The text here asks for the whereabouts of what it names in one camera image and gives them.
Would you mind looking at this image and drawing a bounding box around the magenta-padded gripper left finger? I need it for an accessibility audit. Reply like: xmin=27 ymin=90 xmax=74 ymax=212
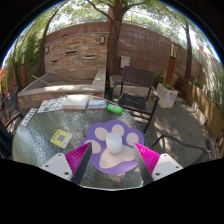
xmin=39 ymin=142 xmax=93 ymax=185

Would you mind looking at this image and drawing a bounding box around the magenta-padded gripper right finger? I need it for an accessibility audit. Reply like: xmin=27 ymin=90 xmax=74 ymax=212
xmin=133 ymin=142 xmax=184 ymax=186

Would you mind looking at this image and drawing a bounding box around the white computer mouse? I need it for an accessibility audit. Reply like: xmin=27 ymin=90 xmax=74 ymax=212
xmin=105 ymin=132 xmax=123 ymax=154

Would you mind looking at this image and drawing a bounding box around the purple paw-shaped mouse pad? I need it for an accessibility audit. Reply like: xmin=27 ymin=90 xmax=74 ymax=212
xmin=78 ymin=119 xmax=146 ymax=176

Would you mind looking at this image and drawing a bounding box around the yellow square card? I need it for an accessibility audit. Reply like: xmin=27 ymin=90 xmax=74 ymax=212
xmin=50 ymin=128 xmax=73 ymax=149

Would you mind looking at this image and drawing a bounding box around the colourful printed pamphlet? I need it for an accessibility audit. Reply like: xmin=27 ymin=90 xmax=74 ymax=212
xmin=36 ymin=96 xmax=68 ymax=114

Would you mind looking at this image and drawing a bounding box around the white flat box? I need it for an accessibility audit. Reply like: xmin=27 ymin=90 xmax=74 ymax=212
xmin=61 ymin=94 xmax=91 ymax=111

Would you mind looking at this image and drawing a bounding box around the white square planter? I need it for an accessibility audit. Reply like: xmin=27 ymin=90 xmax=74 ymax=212
xmin=156 ymin=82 xmax=179 ymax=109

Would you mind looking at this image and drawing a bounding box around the dark slatted patio chair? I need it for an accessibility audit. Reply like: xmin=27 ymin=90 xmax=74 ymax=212
xmin=108 ymin=65 xmax=161 ymax=134

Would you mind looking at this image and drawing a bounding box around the thin white book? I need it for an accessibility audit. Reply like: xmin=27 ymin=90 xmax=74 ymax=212
xmin=87 ymin=98 xmax=108 ymax=111

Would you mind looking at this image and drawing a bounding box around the green tube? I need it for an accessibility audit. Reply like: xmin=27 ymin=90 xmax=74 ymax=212
xmin=106 ymin=104 xmax=125 ymax=115

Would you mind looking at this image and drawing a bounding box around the raised stone basin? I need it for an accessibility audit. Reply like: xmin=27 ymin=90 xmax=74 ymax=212
xmin=18 ymin=68 xmax=108 ymax=111

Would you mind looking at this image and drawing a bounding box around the grey mesh chair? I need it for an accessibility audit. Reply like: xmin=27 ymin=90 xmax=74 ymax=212
xmin=1 ymin=85 xmax=21 ymax=118

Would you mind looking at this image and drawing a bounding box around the wooden stick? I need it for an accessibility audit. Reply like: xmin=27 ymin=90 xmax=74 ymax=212
xmin=31 ymin=74 xmax=49 ymax=86

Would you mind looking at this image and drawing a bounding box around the grey utility box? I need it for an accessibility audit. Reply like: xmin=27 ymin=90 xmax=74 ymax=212
xmin=120 ymin=55 xmax=131 ymax=69

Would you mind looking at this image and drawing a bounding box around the thin leaning tree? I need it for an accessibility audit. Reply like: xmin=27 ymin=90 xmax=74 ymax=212
xmin=39 ymin=6 xmax=63 ymax=77

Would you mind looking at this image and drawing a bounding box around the slender tree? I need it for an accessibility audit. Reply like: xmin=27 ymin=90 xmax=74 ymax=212
xmin=183 ymin=19 xmax=194 ymax=83

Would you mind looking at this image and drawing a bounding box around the thick tree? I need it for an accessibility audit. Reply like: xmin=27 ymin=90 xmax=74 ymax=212
xmin=86 ymin=0 xmax=134 ymax=77

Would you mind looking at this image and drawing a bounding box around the wooden lamp post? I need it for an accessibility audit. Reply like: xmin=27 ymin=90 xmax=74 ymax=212
xmin=20 ymin=49 xmax=28 ymax=88
xmin=164 ymin=37 xmax=180 ymax=86

